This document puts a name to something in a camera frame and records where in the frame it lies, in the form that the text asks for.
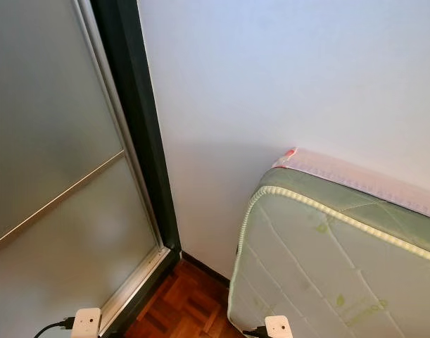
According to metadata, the dark wooden baseboard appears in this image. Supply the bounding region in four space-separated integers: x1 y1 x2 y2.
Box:
181 251 233 288

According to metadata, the green white quilted mattress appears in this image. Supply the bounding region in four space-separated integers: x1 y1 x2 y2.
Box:
227 167 430 338

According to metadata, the pink wrapped board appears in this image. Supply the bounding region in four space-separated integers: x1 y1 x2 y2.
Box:
272 148 430 220

